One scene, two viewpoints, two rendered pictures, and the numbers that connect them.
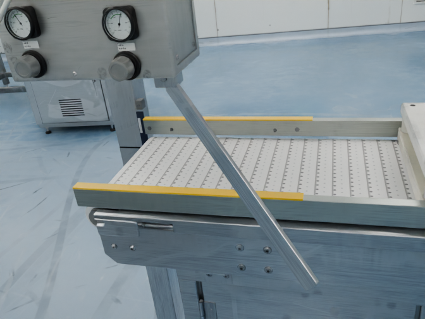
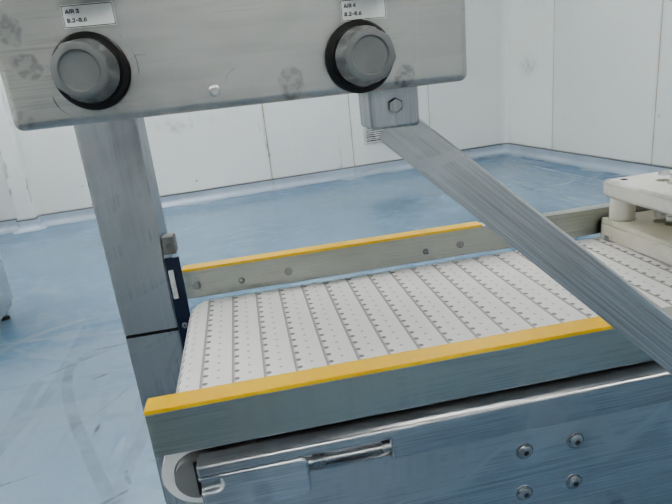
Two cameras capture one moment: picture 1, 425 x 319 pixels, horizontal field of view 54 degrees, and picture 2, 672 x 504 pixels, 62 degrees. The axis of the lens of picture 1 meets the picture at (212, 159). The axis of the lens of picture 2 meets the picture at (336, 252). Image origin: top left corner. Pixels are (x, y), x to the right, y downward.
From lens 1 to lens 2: 0.35 m
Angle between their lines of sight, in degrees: 25
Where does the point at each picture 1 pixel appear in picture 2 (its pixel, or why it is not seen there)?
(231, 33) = not seen: hidden behind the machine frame
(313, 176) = (556, 299)
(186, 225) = (423, 433)
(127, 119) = (144, 277)
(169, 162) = (281, 331)
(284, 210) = (616, 348)
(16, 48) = (37, 29)
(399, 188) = not seen: outside the picture
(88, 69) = (253, 76)
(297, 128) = (460, 243)
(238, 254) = (520, 465)
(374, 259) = not seen: outside the picture
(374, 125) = (568, 220)
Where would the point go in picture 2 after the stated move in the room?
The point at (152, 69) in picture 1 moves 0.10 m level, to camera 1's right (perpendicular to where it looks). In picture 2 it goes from (419, 62) to (563, 46)
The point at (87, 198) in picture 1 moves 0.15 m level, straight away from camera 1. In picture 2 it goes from (185, 430) to (83, 364)
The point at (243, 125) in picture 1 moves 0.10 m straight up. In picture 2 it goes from (373, 250) to (365, 162)
